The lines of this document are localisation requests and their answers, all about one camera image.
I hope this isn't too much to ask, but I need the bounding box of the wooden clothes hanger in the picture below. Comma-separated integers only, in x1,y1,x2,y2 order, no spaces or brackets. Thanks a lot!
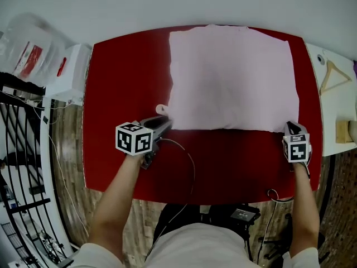
319,49,354,96

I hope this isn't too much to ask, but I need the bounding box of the red tablecloth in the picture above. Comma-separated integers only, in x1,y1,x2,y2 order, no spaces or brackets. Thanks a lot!
82,25,324,205

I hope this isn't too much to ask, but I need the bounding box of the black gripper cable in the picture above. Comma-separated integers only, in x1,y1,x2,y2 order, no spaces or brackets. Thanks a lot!
143,138,196,264
256,188,295,265

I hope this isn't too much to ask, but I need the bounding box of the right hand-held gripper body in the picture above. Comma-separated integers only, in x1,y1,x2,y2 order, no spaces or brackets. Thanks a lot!
282,121,313,180

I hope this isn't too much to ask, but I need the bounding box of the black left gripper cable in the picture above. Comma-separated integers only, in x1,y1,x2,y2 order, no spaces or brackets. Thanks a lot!
143,138,196,264

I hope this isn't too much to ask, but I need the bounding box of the person's white shirt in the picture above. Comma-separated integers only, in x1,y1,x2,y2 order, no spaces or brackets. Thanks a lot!
68,222,321,268

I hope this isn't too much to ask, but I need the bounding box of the white floor cable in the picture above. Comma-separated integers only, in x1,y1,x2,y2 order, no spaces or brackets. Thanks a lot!
27,99,90,237

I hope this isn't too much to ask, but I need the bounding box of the light wooden box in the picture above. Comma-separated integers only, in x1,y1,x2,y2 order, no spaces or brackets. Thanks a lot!
335,120,355,144

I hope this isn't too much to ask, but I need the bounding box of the person's left forearm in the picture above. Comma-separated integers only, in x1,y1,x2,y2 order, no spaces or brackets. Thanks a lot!
88,154,146,262

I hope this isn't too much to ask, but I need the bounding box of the black device with screen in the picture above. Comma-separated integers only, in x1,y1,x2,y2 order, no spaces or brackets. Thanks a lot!
230,207,262,223

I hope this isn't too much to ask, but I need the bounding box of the clear water jug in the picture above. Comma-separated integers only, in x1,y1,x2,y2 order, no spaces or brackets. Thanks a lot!
0,11,66,88

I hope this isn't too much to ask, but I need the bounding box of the person's right forearm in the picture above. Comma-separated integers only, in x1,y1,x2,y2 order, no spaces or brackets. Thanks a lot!
288,162,321,258

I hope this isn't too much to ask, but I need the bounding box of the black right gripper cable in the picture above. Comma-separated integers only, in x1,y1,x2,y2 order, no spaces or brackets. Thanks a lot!
256,188,295,265

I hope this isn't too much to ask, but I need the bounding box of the white side table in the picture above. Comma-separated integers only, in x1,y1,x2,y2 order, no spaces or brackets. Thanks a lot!
305,42,357,157

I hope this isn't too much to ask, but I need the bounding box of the black metal railing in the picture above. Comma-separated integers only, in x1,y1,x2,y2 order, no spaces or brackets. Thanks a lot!
0,71,75,268

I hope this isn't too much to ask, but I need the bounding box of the pink robe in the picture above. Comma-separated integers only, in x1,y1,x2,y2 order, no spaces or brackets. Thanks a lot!
168,23,301,133

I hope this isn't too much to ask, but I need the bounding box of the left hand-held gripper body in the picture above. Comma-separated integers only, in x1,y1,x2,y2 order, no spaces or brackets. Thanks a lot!
115,114,174,170

